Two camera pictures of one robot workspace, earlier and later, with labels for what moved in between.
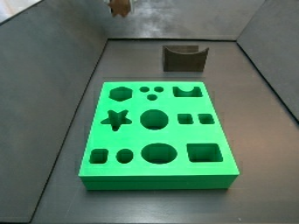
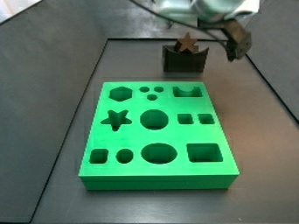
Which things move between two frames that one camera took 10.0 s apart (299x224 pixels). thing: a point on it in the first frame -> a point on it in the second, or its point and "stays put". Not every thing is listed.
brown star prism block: [121, 7] -> [184, 44]
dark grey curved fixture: [184, 58] stays put
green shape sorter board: [157, 139] stays put
